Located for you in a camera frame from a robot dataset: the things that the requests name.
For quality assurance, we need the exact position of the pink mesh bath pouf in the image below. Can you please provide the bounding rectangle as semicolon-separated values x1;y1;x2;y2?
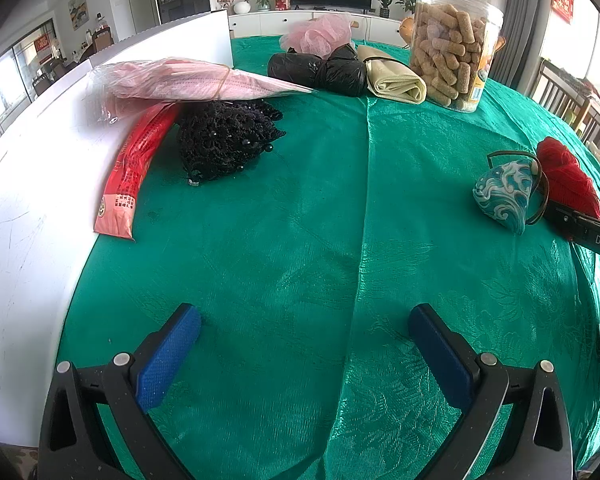
279;12;353;58

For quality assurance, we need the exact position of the red yarn ball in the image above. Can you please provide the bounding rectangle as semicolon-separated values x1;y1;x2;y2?
536;137;600;221

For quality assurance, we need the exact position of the black knitted beaded cloth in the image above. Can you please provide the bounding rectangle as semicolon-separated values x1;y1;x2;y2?
176;99;287;187

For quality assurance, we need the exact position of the green satin tablecloth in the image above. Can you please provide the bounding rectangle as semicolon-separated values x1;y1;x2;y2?
55;35;600;480

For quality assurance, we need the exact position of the white television cabinet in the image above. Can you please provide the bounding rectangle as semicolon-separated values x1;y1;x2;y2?
228;8;411;41

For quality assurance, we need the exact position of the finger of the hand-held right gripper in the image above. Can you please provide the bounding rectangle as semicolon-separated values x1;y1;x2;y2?
544;201;600;237

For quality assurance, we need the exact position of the dark wooden chair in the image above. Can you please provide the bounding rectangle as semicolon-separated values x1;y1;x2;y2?
529;57;588;131

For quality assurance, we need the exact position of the teal patterned sachet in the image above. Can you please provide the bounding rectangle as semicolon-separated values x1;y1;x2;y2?
472;150;551;236

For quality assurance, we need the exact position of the grey curtain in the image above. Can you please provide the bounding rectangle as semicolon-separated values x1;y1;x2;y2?
490;0;553;83

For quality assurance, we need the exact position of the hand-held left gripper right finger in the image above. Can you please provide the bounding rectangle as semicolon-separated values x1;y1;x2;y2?
408;303;576;480

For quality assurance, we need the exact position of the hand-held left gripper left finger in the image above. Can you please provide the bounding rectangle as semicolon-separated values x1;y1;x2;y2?
39;303;203;480

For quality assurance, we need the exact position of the beige rolled cloth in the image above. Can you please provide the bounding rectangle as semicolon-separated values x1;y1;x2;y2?
356;44;427;105

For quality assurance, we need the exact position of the clear snack jar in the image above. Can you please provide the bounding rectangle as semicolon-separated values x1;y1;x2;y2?
409;0;505;113

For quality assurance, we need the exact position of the framed wall painting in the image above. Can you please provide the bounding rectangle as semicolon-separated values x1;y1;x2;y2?
68;0;88;30

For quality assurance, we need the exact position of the pink face mask pack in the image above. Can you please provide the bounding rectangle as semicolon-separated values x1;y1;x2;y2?
87;57;313;123

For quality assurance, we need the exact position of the red plastic packet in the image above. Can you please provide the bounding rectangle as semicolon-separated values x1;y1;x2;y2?
94;101;183;242

